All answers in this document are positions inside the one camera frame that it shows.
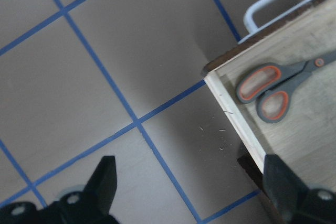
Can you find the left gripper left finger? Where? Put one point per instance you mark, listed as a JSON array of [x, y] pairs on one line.
[[93, 203]]

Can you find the dark wooden drawer box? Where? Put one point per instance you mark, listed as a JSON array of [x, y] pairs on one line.
[[305, 138]]

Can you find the grey orange scissors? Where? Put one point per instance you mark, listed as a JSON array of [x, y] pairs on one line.
[[272, 85]]

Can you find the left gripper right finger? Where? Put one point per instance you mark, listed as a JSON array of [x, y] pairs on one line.
[[295, 201]]

